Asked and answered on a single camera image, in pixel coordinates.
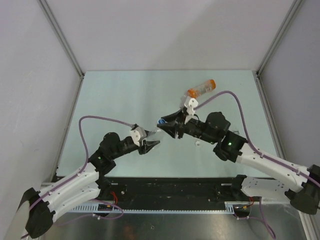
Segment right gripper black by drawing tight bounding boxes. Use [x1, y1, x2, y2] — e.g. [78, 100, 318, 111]
[157, 109, 216, 144]

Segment white blue bottle cap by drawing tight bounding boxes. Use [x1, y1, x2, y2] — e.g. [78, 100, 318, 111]
[157, 118, 167, 125]

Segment clear unlabelled plastic bottle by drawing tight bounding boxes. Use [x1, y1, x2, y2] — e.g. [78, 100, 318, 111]
[146, 127, 165, 149]

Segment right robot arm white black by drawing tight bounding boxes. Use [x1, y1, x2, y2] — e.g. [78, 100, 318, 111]
[157, 110, 320, 215]

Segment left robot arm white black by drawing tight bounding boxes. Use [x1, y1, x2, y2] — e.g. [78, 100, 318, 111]
[20, 126, 161, 239]

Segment orange label bottle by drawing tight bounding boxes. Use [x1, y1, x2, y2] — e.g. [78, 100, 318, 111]
[185, 79, 216, 99]

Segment blue label water bottle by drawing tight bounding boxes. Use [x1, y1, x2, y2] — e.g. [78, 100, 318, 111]
[229, 127, 241, 136]

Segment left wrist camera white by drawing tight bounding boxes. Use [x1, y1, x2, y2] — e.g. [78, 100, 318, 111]
[129, 124, 147, 147]

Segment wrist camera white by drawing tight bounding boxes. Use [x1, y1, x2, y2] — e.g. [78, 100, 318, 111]
[129, 124, 147, 147]
[179, 95, 199, 125]

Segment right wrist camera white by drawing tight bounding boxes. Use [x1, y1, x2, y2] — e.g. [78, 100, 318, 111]
[179, 95, 199, 125]

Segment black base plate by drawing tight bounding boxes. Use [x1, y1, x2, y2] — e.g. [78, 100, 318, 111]
[97, 175, 250, 210]

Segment grey slotted cable duct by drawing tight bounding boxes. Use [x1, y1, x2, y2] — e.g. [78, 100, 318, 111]
[68, 202, 249, 215]

